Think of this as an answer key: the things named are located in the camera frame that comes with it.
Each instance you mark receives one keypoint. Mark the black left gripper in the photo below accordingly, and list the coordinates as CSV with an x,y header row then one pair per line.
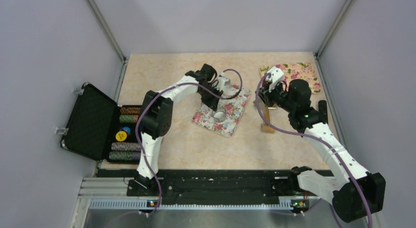
x,y
211,103

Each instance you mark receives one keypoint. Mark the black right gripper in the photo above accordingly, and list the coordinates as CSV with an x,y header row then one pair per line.
x,y
267,95

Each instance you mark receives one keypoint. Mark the white dough piece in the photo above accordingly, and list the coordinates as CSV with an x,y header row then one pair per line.
x,y
230,90

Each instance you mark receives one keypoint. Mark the wooden dough roller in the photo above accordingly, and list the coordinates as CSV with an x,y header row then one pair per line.
x,y
264,127

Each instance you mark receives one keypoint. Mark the white floral tray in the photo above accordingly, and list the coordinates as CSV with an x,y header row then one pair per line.
x,y
234,110

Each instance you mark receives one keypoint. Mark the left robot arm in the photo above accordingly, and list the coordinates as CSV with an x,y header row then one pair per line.
x,y
156,113

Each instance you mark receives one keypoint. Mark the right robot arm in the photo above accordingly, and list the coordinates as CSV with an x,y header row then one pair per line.
x,y
354,192

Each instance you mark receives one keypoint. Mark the yellow floral tray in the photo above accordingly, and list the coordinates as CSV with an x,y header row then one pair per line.
x,y
304,71

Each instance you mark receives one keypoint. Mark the blue poker chip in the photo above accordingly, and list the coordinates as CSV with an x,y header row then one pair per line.
x,y
126,129

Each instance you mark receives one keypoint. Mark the yellow poker chip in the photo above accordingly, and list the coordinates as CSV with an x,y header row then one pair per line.
x,y
121,136

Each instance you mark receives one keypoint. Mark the black poker chip case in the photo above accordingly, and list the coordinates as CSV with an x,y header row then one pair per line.
x,y
93,123

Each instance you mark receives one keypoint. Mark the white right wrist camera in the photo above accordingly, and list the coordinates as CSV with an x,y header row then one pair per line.
x,y
273,77

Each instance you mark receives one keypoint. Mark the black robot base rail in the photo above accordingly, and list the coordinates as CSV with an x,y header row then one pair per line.
x,y
218,187

